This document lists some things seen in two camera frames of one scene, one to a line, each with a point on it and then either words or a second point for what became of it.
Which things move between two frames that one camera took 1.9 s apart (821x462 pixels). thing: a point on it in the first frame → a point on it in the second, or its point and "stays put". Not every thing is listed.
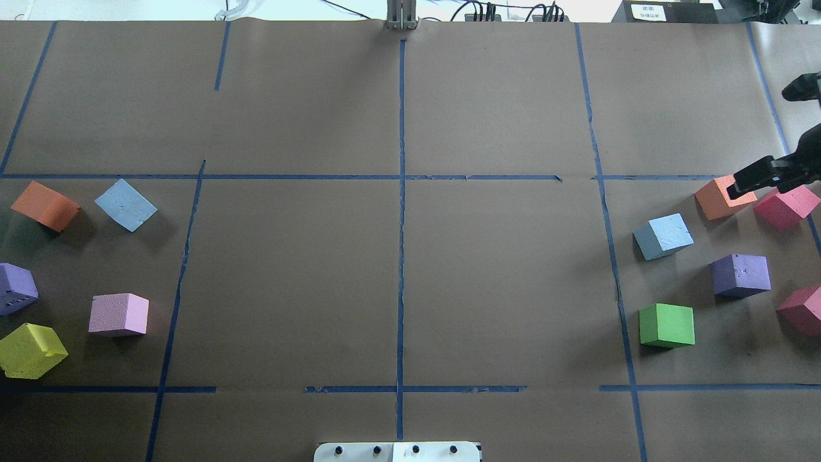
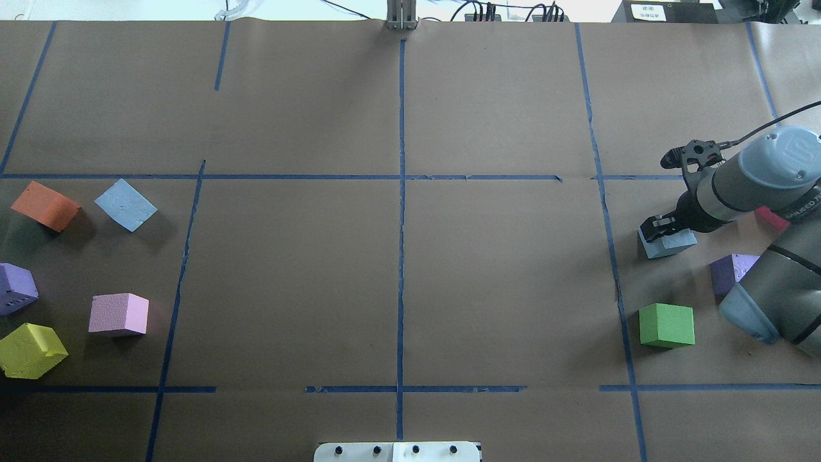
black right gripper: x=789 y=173 → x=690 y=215
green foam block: x=667 y=326 stays put
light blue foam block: x=662 y=235 stays put
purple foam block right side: x=739 y=276 stays put
